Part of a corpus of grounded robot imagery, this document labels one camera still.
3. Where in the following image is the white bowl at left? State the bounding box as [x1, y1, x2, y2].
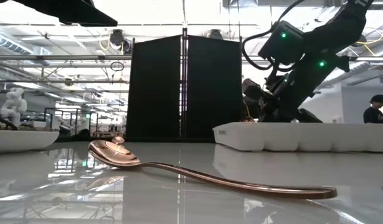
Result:
[0, 129, 60, 153]

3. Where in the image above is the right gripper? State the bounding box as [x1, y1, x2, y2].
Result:
[241, 55, 351, 123]

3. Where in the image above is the white cutlery organizer tray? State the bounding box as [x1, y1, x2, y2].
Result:
[212, 121, 383, 152]

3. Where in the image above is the black folding screen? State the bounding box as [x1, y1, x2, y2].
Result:
[126, 27, 244, 143]

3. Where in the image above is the black ceiling cable reel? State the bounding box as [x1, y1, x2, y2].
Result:
[109, 29, 126, 47]

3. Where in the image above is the person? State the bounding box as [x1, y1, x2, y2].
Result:
[362, 94, 383, 124]

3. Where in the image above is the silver ventilation duct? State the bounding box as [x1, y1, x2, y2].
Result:
[324, 60, 383, 91]
[0, 30, 35, 56]

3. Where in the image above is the white robot figure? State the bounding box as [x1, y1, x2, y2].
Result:
[0, 87, 28, 126]

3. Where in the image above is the grey ceiling rail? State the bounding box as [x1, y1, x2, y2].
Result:
[0, 55, 383, 62]

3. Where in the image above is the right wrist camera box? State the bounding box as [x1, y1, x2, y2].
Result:
[258, 20, 306, 66]

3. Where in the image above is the black metal frame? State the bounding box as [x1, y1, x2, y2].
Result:
[44, 107, 99, 131]

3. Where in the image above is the black hanging ring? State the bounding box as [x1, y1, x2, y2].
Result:
[110, 60, 125, 72]

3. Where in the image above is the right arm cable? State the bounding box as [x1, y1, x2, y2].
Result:
[241, 0, 306, 72]

